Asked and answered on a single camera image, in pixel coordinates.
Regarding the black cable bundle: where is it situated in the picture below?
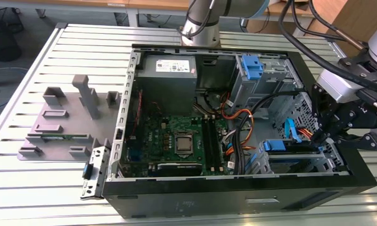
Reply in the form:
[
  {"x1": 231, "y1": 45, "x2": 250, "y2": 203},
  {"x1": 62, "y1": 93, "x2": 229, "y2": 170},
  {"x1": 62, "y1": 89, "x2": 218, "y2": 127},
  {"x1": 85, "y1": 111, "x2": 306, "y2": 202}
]
[{"x1": 231, "y1": 89, "x2": 307, "y2": 176}]

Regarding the green motherboard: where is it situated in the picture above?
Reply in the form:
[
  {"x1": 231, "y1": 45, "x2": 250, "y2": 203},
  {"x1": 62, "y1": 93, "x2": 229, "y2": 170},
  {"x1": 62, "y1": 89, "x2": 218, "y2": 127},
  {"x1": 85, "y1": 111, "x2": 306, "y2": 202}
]
[{"x1": 118, "y1": 114, "x2": 237, "y2": 178}]

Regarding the metal disk bay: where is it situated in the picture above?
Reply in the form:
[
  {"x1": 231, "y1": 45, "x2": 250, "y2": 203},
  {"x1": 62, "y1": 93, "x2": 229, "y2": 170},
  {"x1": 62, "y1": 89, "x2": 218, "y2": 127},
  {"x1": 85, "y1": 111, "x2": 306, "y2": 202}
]
[{"x1": 250, "y1": 138, "x2": 347, "y2": 175}]

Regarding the power supply wire bundle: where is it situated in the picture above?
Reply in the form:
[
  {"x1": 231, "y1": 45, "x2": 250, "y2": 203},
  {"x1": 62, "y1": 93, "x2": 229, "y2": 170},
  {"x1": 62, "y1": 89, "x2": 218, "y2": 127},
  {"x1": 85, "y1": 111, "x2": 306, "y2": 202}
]
[{"x1": 193, "y1": 90, "x2": 231, "y2": 117}]

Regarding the metal bracket with blue latch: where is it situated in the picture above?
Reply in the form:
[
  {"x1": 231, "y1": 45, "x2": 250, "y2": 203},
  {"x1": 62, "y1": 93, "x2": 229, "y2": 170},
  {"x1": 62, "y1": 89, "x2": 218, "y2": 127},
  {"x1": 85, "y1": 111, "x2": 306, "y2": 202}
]
[{"x1": 79, "y1": 145, "x2": 110, "y2": 201}]

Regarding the black cable with metal end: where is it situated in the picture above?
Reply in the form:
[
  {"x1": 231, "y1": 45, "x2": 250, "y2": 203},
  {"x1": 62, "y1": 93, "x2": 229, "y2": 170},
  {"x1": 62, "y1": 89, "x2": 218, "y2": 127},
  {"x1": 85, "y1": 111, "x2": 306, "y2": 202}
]
[{"x1": 307, "y1": 0, "x2": 370, "y2": 49}]

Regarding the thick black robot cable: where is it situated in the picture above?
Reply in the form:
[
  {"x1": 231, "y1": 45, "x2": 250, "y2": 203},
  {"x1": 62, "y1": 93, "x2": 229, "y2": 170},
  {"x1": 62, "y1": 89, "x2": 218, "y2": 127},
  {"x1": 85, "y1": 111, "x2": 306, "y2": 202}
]
[{"x1": 277, "y1": 0, "x2": 377, "y2": 93}]

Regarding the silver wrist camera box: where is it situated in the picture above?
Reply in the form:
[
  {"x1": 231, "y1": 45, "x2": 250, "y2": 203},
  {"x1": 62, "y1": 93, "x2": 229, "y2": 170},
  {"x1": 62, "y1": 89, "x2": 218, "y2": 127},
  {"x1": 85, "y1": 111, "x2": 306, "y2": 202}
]
[{"x1": 315, "y1": 68, "x2": 363, "y2": 104}]

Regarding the grey parts rack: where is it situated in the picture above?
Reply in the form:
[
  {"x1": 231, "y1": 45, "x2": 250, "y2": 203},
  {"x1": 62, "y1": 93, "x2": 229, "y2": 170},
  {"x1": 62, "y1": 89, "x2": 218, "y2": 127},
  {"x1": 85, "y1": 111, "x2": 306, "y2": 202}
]
[{"x1": 15, "y1": 74, "x2": 123, "y2": 163}]

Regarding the grey desk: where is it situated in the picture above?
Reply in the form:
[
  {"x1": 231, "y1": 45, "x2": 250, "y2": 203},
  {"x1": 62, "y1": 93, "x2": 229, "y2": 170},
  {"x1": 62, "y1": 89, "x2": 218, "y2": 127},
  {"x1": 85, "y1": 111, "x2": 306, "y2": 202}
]
[{"x1": 33, "y1": 0, "x2": 189, "y2": 28}]

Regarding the black waste bin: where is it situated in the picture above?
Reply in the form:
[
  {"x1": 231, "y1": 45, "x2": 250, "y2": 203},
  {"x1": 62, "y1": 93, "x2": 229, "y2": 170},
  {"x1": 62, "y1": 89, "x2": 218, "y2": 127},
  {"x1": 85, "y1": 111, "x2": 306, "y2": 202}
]
[{"x1": 0, "y1": 7, "x2": 22, "y2": 62}]

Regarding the grey power supply unit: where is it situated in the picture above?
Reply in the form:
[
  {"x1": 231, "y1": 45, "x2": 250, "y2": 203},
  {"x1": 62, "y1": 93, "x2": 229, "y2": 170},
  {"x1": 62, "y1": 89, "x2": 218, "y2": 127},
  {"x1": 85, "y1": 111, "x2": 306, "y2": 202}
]
[{"x1": 133, "y1": 55, "x2": 198, "y2": 116}]

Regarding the wooden desk white frame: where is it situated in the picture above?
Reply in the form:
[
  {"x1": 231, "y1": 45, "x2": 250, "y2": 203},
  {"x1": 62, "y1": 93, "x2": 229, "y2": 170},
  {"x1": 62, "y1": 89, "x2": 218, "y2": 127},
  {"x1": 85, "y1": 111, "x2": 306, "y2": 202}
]
[{"x1": 238, "y1": 0, "x2": 319, "y2": 36}]

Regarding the green RAM stick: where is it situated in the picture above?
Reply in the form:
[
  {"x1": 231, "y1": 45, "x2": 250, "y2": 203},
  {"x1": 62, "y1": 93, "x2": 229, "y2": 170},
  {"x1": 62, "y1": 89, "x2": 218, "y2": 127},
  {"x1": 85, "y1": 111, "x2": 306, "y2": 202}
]
[{"x1": 26, "y1": 133, "x2": 87, "y2": 142}]

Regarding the orange yellow wire bundle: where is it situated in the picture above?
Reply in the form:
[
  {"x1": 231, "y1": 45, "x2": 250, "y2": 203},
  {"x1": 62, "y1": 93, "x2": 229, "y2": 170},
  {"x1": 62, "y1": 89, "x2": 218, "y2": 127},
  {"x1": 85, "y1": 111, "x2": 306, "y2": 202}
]
[{"x1": 221, "y1": 109, "x2": 255, "y2": 156}]

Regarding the metal optical drive cage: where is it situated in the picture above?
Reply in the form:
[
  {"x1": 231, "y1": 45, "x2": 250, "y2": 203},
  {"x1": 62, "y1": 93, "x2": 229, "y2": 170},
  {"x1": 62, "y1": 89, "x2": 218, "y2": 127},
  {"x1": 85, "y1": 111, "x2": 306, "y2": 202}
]
[{"x1": 230, "y1": 53, "x2": 303, "y2": 112}]

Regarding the pale blue floor cable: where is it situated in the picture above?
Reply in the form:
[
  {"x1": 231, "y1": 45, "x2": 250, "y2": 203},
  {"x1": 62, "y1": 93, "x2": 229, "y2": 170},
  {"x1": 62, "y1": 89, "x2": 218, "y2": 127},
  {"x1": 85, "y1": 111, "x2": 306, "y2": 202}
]
[{"x1": 0, "y1": 67, "x2": 29, "y2": 111}]

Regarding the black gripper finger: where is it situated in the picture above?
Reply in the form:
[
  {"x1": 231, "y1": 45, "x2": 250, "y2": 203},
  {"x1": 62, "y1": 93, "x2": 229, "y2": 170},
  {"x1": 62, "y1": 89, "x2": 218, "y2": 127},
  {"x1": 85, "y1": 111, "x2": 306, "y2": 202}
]
[
  {"x1": 325, "y1": 130, "x2": 377, "y2": 151},
  {"x1": 310, "y1": 83, "x2": 345, "y2": 143}
]

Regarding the CPU socket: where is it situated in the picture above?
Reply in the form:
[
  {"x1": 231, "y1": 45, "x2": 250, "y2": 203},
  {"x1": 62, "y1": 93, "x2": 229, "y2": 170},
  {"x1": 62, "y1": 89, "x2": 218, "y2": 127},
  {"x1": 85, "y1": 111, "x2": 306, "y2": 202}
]
[{"x1": 173, "y1": 132, "x2": 195, "y2": 159}]

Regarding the blue SATA wire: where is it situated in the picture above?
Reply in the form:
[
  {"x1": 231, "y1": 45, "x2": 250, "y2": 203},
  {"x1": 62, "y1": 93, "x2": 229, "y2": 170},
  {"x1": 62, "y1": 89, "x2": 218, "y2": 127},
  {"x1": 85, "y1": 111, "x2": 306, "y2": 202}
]
[{"x1": 283, "y1": 118, "x2": 303, "y2": 144}]

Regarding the wooden cabinet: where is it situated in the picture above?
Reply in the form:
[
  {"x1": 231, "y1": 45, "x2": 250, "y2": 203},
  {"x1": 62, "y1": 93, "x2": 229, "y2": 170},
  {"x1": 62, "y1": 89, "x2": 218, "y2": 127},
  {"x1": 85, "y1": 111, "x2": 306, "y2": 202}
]
[{"x1": 303, "y1": 0, "x2": 377, "y2": 67}]

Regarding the orange power wire black plug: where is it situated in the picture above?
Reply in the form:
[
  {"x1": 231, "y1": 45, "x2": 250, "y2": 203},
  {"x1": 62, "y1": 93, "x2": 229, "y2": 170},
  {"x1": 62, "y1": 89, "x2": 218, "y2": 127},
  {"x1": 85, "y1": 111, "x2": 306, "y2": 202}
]
[{"x1": 297, "y1": 126, "x2": 318, "y2": 142}]

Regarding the hard disk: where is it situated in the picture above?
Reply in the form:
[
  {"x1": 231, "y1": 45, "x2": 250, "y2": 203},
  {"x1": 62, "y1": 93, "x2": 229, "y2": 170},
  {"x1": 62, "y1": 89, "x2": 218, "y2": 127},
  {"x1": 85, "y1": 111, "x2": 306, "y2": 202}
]
[{"x1": 262, "y1": 139, "x2": 326, "y2": 174}]

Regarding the black RAM slot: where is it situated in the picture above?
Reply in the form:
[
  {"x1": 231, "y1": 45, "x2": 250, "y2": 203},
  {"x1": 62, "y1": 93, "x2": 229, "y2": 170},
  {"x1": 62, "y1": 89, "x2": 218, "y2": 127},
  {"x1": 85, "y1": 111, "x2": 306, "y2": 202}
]
[
  {"x1": 210, "y1": 114, "x2": 226, "y2": 172},
  {"x1": 201, "y1": 114, "x2": 217, "y2": 172}
]

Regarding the metal socket cover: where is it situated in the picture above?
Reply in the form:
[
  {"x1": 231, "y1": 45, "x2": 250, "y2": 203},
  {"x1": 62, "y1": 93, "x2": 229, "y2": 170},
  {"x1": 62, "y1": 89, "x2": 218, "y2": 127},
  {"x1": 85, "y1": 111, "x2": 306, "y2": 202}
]
[{"x1": 174, "y1": 133, "x2": 194, "y2": 156}]

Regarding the black open PC case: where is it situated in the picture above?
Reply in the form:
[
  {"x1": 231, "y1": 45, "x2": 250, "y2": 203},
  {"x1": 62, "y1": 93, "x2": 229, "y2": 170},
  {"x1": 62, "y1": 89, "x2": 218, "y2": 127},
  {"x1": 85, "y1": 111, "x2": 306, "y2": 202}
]
[{"x1": 101, "y1": 43, "x2": 377, "y2": 218}]

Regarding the silver CPU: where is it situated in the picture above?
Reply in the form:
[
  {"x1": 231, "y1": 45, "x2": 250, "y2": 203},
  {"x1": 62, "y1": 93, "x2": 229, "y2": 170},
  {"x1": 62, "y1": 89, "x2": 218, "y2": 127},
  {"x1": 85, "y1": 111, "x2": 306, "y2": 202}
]
[{"x1": 177, "y1": 137, "x2": 191, "y2": 151}]

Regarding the black graphics card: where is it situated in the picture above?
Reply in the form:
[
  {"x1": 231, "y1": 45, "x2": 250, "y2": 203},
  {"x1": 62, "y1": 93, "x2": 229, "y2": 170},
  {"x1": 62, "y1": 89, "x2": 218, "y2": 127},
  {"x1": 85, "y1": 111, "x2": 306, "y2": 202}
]
[{"x1": 155, "y1": 161, "x2": 203, "y2": 177}]

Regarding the blue drive cage latch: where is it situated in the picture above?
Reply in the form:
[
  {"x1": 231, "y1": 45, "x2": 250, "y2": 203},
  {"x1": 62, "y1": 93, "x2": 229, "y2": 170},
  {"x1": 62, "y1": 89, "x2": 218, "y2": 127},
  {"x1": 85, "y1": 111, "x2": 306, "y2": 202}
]
[{"x1": 241, "y1": 55, "x2": 263, "y2": 81}]

